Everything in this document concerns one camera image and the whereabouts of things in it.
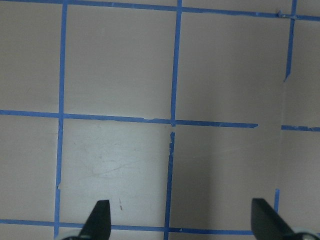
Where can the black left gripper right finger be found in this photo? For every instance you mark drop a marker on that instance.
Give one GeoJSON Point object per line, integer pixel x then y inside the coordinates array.
{"type": "Point", "coordinates": [266, 224]}

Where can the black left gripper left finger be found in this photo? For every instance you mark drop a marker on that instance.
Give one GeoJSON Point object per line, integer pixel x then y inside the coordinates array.
{"type": "Point", "coordinates": [98, 224]}

